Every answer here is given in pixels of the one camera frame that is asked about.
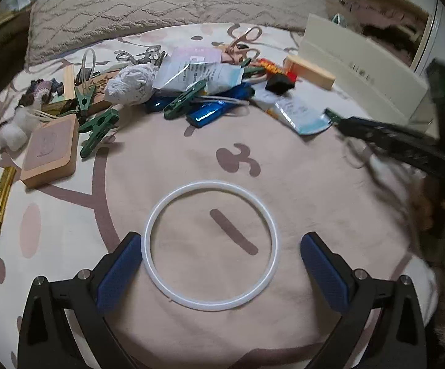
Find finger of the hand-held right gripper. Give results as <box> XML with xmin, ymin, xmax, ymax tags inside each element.
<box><xmin>334</xmin><ymin>115</ymin><xmax>445</xmax><ymax>186</ymax></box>

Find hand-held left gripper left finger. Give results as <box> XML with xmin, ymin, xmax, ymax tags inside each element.
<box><xmin>17</xmin><ymin>232</ymin><xmax>143</xmax><ymax>369</ymax></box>

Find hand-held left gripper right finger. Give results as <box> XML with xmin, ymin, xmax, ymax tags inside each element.
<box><xmin>300</xmin><ymin>232</ymin><xmax>428</xmax><ymax>369</ymax></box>

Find small white blue packet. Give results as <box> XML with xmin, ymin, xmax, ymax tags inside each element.
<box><xmin>259</xmin><ymin>96</ymin><xmax>336</xmax><ymax>136</ymax></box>

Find white silicone ring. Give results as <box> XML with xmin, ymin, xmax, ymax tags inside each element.
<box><xmin>142</xmin><ymin>181</ymin><xmax>279</xmax><ymax>311</ymax></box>

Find pink square hook pad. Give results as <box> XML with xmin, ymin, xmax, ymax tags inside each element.
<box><xmin>20</xmin><ymin>114</ymin><xmax>80</xmax><ymax>189</ymax></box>

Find person's right hand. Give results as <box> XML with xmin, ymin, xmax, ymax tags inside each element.
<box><xmin>411</xmin><ymin>179</ymin><xmax>445</xmax><ymax>262</ymax></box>

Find pink clothing pile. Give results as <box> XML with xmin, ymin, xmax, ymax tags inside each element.
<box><xmin>361</xmin><ymin>8</ymin><xmax>427</xmax><ymax>47</ymax></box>

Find oval wooden block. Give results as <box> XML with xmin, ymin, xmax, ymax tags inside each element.
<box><xmin>284</xmin><ymin>54</ymin><xmax>336</xmax><ymax>91</ymax></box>

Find small black box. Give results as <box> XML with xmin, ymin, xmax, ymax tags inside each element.
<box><xmin>265</xmin><ymin>74</ymin><xmax>296</xmax><ymax>95</ymax></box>

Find gold metal tube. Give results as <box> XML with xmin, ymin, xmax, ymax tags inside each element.
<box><xmin>0</xmin><ymin>166</ymin><xmax>17</xmax><ymax>237</ymax></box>

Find red printed packet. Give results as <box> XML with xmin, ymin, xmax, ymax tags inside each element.
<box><xmin>257</xmin><ymin>58</ymin><xmax>298</xmax><ymax>81</ymax></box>

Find cartoon printed bed sheet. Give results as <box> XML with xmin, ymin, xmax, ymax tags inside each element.
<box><xmin>0</xmin><ymin>21</ymin><xmax>438</xmax><ymax>369</ymax></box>

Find dark blue plastic bar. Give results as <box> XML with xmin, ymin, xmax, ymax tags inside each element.
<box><xmin>146</xmin><ymin>93</ymin><xmax>181</xmax><ymax>114</ymax></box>

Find white plush toy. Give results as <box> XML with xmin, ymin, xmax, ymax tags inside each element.
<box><xmin>0</xmin><ymin>105</ymin><xmax>41</xmax><ymax>150</ymax></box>

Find rose gold scissors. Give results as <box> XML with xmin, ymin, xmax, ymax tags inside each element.
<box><xmin>219</xmin><ymin>26</ymin><xmax>263</xmax><ymax>66</ymax></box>

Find crumpled white tissue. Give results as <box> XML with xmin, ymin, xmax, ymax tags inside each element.
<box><xmin>103</xmin><ymin>63</ymin><xmax>159</xmax><ymax>106</ymax></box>

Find engraved wooden plaque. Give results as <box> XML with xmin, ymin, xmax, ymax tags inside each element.
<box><xmin>49</xmin><ymin>71</ymin><xmax>121</xmax><ymax>118</ymax></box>

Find light wooden stick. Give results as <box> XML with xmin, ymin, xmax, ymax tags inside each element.
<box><xmin>64</xmin><ymin>65</ymin><xmax>76</xmax><ymax>102</ymax></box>

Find dark crochet piece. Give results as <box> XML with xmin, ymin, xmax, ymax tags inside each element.
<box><xmin>19</xmin><ymin>79</ymin><xmax>67</xmax><ymax>106</ymax></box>

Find white mask packet blue edge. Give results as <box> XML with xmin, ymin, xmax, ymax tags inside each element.
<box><xmin>155</xmin><ymin>59</ymin><xmax>244</xmax><ymax>95</ymax></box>

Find clear plastic loop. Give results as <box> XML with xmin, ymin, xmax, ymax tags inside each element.
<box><xmin>80</xmin><ymin>48</ymin><xmax>97</xmax><ymax>85</ymax></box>

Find lavender packet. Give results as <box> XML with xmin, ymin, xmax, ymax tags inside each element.
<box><xmin>172</xmin><ymin>46</ymin><xmax>223</xmax><ymax>64</ymax></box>

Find grey wire clip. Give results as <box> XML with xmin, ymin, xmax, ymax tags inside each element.
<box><xmin>115</xmin><ymin>45</ymin><xmax>166</xmax><ymax>67</ymax></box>

